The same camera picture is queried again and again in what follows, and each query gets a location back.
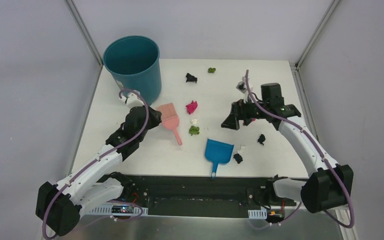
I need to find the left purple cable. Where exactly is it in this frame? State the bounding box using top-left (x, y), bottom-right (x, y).
top-left (41, 88), bottom-right (150, 240)

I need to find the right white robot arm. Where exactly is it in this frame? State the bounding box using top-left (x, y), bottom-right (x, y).
top-left (221, 82), bottom-right (354, 214)

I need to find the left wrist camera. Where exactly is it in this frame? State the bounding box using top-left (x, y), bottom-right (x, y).
top-left (119, 92), bottom-right (142, 108)

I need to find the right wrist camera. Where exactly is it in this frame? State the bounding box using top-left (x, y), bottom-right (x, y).
top-left (236, 81), bottom-right (253, 94)

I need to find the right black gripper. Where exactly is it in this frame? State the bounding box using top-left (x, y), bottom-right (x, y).
top-left (221, 94), bottom-right (269, 130)

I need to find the white paper scrap near dustpan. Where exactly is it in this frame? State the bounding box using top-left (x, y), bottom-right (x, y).
top-left (236, 145), bottom-right (248, 155)

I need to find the black paper scrap top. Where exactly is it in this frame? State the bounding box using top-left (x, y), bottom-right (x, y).
top-left (185, 73), bottom-right (198, 83)

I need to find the pink hand brush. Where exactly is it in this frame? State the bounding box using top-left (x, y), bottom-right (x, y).
top-left (156, 102), bottom-right (183, 146)

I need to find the magenta paper scrap centre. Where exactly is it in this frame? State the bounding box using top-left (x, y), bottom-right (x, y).
top-left (185, 100), bottom-right (198, 115)

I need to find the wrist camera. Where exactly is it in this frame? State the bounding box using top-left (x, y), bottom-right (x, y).
top-left (119, 92), bottom-right (142, 108)
top-left (236, 81), bottom-right (253, 94)

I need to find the teal plastic waste bin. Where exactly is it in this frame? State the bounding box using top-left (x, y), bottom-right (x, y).
top-left (102, 35), bottom-right (162, 105)

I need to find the black paper scrap right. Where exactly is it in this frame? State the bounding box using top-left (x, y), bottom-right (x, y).
top-left (257, 134), bottom-right (266, 145)

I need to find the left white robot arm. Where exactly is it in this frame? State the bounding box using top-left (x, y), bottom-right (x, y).
top-left (35, 105), bottom-right (162, 240)

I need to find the small green paper scrap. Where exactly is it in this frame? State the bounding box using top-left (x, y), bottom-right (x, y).
top-left (207, 67), bottom-right (216, 74)

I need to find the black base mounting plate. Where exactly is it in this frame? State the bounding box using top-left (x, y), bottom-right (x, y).
top-left (98, 172), bottom-right (296, 218)

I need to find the green paper scrap centre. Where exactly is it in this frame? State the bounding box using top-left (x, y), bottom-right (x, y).
top-left (188, 125), bottom-right (200, 136)

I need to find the black paper scrap near dustpan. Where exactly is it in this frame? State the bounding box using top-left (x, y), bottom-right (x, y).
top-left (233, 153), bottom-right (243, 164)

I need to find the small white paper scrap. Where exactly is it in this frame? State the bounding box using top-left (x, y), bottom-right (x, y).
top-left (190, 118), bottom-right (199, 125)

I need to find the blue plastic dustpan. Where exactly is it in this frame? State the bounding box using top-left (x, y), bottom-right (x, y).
top-left (204, 138), bottom-right (234, 179)

